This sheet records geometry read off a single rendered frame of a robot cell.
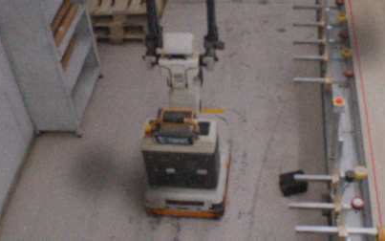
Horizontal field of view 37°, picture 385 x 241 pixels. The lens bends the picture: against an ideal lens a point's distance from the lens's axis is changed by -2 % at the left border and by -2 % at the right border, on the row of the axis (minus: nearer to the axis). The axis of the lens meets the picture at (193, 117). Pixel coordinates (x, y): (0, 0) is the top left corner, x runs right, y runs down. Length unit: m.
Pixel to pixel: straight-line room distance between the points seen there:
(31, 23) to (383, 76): 2.75
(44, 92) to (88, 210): 1.12
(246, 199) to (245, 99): 1.21
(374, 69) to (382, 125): 0.61
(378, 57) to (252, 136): 1.34
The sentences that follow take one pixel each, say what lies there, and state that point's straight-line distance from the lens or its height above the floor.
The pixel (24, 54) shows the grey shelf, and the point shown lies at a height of 0.97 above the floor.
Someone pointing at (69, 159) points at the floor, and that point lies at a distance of 5.30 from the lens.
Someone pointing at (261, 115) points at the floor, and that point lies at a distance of 5.41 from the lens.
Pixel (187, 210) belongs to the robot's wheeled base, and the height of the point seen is 0.12.
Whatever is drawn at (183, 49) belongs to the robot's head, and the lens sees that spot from 4.04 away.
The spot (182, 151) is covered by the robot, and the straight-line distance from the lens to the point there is 4.15.
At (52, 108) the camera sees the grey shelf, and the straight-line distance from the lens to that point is 5.29.
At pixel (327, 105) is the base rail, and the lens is 4.49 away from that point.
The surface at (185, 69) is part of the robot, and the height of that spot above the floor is 1.18.
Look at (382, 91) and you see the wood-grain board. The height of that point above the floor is 0.90.
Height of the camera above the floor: 3.70
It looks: 43 degrees down
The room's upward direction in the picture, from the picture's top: 7 degrees counter-clockwise
